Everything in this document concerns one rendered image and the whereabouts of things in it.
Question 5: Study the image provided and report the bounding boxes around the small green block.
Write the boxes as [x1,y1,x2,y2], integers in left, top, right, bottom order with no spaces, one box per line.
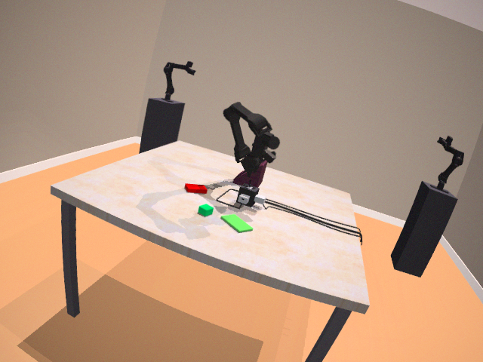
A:
[198,204,213,216]

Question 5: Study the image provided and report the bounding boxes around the green flat rectangular slab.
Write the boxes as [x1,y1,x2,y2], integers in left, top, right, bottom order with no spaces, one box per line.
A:
[220,214,254,232]

